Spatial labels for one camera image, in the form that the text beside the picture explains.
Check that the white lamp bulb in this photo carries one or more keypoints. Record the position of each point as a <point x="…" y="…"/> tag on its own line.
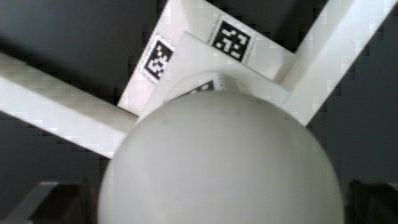
<point x="221" y="164"/>

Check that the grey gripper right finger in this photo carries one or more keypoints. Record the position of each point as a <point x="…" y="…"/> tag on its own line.
<point x="372" y="203"/>

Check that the white lamp base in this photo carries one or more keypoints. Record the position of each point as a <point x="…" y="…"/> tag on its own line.
<point x="203" y="42"/>

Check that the white L-shaped fence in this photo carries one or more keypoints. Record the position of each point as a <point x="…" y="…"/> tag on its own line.
<point x="93" y="123"/>

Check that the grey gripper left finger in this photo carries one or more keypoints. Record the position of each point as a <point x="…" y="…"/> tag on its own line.
<point x="59" y="203"/>

